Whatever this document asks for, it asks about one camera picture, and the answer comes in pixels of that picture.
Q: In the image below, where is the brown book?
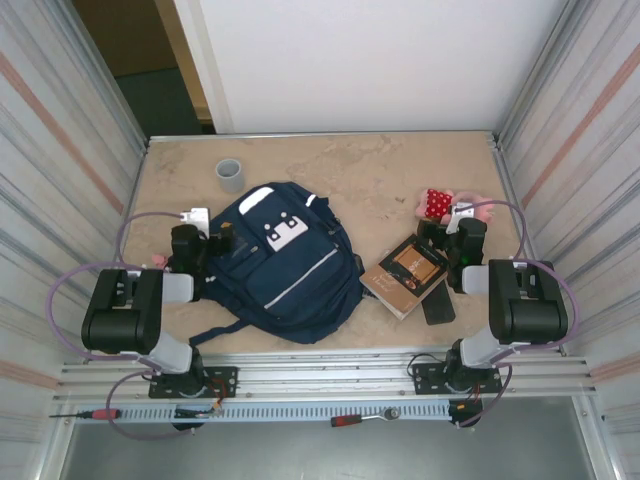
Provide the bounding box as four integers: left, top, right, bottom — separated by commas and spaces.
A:
359, 232, 450, 321

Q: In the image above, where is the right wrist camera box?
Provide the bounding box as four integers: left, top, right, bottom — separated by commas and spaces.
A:
446, 201, 476, 235

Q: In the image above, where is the grey slotted cable duct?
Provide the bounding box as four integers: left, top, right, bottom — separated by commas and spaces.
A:
114, 403, 454, 424

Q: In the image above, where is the navy blue backpack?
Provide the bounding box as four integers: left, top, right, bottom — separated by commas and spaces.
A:
188, 181, 364, 351

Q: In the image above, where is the red handled ratchet wrench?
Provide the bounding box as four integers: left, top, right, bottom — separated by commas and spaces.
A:
329, 407, 401, 428

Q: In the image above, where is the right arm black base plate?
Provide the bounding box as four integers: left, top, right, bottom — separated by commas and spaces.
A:
410, 362, 503, 396

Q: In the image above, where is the pink plush doll red dress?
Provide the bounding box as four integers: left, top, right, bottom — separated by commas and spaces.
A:
415, 188, 497, 226

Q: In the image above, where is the grey plastic cup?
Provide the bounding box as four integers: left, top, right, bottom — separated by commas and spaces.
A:
214, 158, 245, 194

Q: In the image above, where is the red handled screwdriver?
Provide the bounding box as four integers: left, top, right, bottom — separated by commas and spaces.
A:
48, 408, 123, 420

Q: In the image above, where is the black pencil case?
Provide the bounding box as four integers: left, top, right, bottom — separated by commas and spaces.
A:
419, 284, 457, 326

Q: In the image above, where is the aluminium mounting rail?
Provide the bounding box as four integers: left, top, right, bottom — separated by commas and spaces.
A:
52, 349, 599, 401

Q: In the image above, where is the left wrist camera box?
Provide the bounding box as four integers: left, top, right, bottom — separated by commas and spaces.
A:
179, 206, 211, 236

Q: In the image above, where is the beige door frame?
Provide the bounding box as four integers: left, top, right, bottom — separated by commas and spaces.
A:
153, 0, 214, 124

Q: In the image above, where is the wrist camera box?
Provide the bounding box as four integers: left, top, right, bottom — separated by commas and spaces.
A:
179, 206, 211, 236
446, 201, 476, 235

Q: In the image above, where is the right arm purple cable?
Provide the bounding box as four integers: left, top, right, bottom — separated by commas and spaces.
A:
457, 200, 581, 429

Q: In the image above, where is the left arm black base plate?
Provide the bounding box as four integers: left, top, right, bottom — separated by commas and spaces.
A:
148, 366, 239, 400

